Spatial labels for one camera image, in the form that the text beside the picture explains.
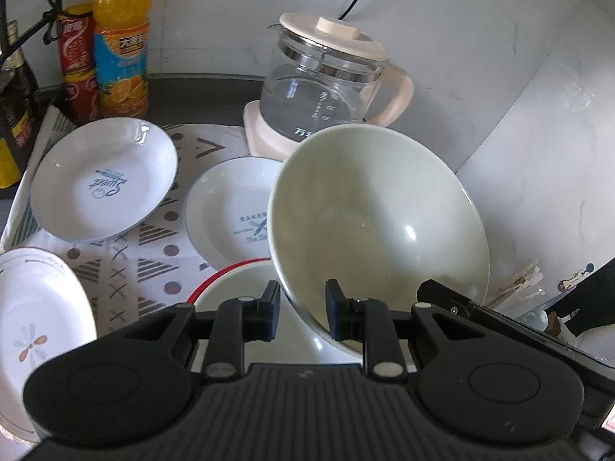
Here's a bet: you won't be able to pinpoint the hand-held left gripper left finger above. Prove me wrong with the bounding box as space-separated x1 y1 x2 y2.
127 279 282 379

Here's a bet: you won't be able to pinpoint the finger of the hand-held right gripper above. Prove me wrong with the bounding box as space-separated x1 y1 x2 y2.
416 279 482 320

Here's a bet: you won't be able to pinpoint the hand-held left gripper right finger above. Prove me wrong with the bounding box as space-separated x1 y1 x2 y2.
325 279 474 379

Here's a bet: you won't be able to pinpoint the pale green bowl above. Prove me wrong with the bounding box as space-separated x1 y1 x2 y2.
268 124 491 361

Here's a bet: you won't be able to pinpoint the white plate block blue print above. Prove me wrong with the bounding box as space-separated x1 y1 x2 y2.
184 156 284 272

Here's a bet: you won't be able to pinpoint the white plate cursive blue print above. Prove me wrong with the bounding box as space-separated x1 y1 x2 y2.
30 118 178 245

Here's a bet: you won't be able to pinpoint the white plate flower print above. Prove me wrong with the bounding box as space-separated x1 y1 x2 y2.
0 247 98 443

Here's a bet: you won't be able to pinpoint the white plastic packets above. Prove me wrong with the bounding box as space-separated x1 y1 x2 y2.
484 258 547 309

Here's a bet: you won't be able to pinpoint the dark cloth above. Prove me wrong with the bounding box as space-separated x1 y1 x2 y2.
548 257 615 338

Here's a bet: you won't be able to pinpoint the patterned white cloth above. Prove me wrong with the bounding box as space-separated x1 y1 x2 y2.
0 104 289 347

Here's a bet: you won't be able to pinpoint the cream kettle base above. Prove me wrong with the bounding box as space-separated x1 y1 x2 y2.
243 100 395 160

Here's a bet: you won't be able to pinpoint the glass kettle cream lid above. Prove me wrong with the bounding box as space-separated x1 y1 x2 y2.
259 12 415 142

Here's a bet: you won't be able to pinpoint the red drink can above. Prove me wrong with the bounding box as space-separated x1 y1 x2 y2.
57 5 95 75
62 68 103 126

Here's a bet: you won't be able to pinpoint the orange juice bottle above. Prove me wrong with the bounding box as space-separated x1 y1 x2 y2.
92 0 151 120

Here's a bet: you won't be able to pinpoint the yellow container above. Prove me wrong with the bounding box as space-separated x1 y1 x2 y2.
0 135 23 189

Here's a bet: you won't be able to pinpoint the dark sauce bottle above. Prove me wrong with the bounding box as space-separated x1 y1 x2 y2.
0 20 40 154

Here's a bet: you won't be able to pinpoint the black wire rack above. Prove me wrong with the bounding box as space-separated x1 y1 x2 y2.
0 0 68 164

